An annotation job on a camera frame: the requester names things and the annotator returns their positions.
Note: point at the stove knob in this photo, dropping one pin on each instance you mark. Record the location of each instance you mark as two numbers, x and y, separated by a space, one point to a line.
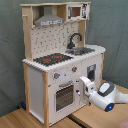
56 75
74 69

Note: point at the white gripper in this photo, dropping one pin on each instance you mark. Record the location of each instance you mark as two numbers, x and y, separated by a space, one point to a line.
86 87

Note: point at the black toy faucet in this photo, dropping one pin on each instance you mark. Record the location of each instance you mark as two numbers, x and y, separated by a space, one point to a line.
73 41

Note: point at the grey ice dispenser panel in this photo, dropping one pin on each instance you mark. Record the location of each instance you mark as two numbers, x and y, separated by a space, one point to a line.
91 72

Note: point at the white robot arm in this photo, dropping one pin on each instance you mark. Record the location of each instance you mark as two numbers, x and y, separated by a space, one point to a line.
105 97

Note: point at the grey toy sink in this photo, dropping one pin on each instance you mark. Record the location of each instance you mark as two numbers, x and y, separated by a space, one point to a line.
79 51

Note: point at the left stove knob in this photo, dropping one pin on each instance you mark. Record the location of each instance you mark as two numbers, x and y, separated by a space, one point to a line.
56 75

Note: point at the black toy stovetop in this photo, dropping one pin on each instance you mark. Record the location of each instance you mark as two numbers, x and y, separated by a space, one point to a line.
52 59

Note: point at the right stove knob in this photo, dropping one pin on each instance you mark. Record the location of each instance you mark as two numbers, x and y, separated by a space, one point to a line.
74 69

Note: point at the white oven door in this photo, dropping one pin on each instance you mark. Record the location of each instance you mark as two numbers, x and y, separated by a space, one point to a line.
61 98

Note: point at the wooden toy kitchen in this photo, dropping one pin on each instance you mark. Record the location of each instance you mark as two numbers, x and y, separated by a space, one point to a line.
45 40

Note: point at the toy microwave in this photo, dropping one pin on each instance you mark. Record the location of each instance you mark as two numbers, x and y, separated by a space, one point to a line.
78 11

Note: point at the grey range hood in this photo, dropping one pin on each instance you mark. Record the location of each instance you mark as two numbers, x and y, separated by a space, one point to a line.
48 18

